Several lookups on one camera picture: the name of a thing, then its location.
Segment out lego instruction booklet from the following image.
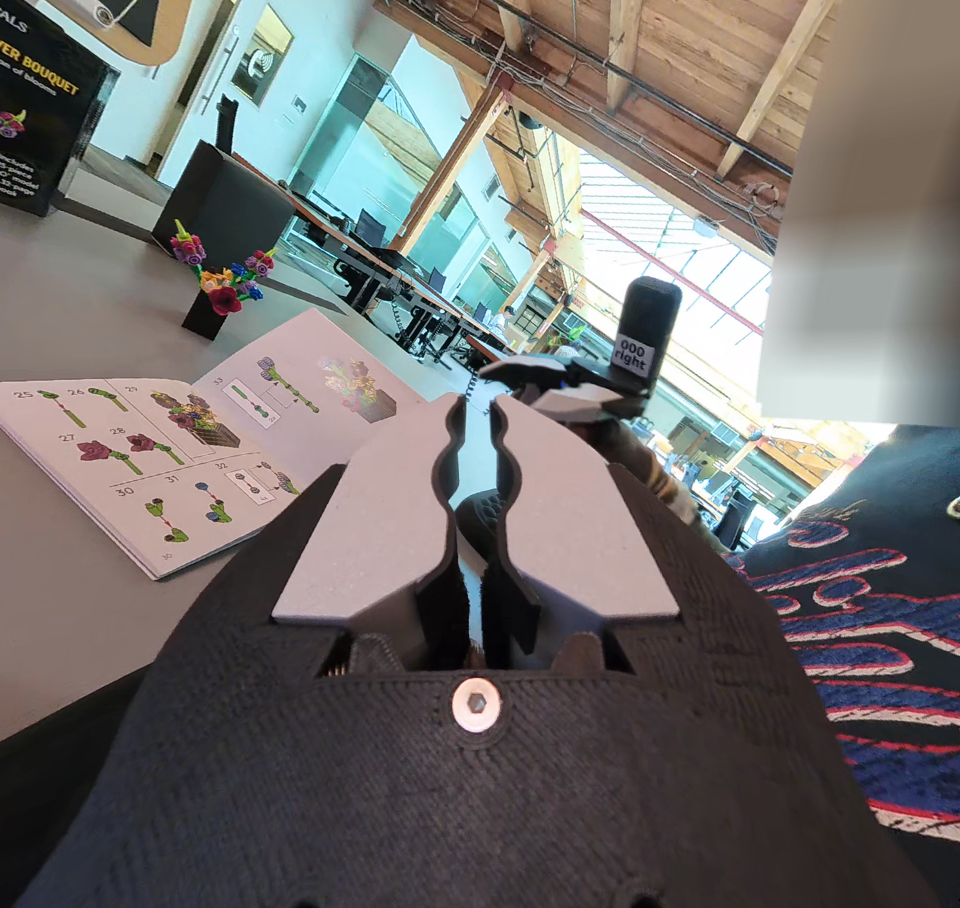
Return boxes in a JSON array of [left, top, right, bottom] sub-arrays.
[[0, 308, 429, 582]]

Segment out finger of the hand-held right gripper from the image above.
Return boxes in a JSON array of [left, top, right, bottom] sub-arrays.
[[480, 359, 583, 396], [522, 389, 631, 429]]

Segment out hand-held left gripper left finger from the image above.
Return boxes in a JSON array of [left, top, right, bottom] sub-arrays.
[[272, 394, 466, 666]]

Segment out large black block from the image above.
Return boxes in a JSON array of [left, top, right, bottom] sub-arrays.
[[150, 140, 301, 272]]

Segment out long wooden desk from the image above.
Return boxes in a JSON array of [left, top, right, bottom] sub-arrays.
[[225, 151, 511, 363]]

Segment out beaded bracelets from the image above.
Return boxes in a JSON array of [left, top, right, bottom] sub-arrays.
[[648, 458, 703, 531]]

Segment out lego flower bouquet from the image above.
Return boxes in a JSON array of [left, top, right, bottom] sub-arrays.
[[165, 218, 280, 342]]

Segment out wooden post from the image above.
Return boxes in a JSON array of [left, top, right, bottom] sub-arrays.
[[393, 76, 514, 257]]

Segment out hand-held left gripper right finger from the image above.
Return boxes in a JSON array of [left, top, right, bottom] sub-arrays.
[[483, 395, 681, 666]]

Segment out black lego set box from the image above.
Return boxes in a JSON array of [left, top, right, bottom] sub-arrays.
[[0, 8, 115, 219]]

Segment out person's right hand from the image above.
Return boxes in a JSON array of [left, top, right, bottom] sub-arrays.
[[597, 421, 676, 507]]

